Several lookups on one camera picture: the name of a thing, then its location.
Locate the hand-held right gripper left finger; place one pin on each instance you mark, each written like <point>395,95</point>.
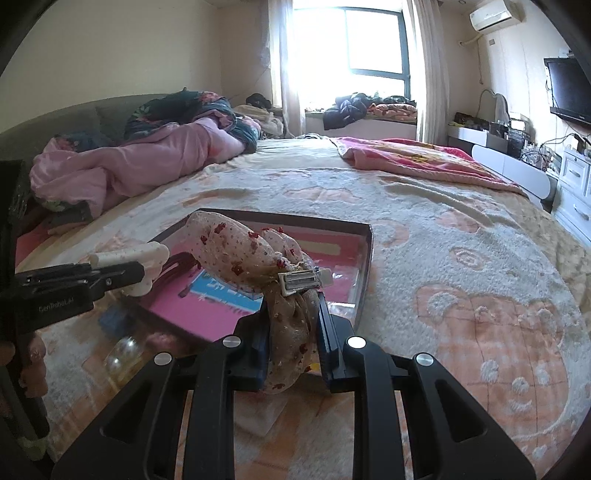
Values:
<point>258,344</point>

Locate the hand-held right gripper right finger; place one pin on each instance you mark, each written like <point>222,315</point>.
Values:
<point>324,344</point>

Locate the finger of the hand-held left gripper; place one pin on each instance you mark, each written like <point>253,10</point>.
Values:
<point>115,277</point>

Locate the blue hair accessory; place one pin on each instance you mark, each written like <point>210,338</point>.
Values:
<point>114,321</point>

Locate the grey tray box pink inside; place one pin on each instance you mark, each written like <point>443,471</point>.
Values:
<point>341,272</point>

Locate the floral fabric bow hair clip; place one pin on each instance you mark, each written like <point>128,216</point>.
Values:
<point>240,249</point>

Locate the person's left hand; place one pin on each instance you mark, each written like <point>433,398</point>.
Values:
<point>34,369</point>

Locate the pink quilt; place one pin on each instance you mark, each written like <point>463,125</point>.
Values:
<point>138,161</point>

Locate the printed bed blanket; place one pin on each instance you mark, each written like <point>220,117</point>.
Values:
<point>461,277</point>

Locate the grey-green padded headboard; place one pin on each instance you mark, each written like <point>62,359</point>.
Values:
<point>69,115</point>

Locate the dark floral quilt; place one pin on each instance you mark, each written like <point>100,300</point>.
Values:
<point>184,104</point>

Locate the red-pink patterned blanket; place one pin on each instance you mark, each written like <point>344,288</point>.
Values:
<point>406,159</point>

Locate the beige clothes pile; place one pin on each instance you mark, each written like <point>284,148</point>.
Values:
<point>261,120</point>

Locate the white window seat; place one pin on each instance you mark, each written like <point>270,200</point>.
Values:
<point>369,131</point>

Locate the black clothing item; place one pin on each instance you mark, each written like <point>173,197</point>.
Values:
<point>258,100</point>

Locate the dark jacket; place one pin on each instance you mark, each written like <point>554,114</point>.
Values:
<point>344,110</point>

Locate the colourful folded blanket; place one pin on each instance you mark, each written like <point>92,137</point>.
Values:
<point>392,110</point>

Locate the white dressing desk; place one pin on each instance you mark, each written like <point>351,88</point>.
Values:
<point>508,166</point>

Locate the sheer curtain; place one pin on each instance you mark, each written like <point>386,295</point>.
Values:
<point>286,69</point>
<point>427,69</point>

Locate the black desk organizer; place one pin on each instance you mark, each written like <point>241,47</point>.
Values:
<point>510,136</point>

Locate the vanity mirror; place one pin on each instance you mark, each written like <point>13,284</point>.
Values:
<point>491,104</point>

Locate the white drawer cabinet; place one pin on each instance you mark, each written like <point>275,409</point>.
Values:
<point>575,184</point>

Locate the window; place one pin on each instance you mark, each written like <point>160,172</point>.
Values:
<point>369,41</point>

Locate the black television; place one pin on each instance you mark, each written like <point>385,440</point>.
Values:
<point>570,90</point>

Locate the white air conditioner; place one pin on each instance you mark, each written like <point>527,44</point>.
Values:
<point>496,14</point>

